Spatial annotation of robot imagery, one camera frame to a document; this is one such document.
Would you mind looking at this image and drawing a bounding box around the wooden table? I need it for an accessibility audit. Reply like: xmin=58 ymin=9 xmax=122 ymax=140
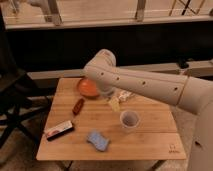
xmin=36 ymin=78 xmax=186 ymax=161

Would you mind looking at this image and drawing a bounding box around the orange ceramic bowl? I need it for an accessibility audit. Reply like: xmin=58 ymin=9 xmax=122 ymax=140
xmin=77 ymin=78 xmax=99 ymax=98

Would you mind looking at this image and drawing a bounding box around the black and white eraser box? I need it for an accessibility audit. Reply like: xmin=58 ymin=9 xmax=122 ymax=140
xmin=44 ymin=120 xmax=74 ymax=141

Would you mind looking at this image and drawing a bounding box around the yellowish translucent gripper finger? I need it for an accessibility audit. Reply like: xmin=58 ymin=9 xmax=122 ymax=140
xmin=108 ymin=96 xmax=120 ymax=112

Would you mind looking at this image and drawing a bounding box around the blue sponge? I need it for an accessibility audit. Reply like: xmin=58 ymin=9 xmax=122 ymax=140
xmin=87 ymin=130 xmax=109 ymax=152

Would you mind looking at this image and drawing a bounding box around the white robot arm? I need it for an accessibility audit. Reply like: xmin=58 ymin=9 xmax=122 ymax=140
xmin=83 ymin=49 xmax=213 ymax=171

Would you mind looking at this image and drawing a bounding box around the black office chair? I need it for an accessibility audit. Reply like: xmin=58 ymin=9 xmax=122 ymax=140
xmin=0 ymin=8 xmax=51 ymax=149

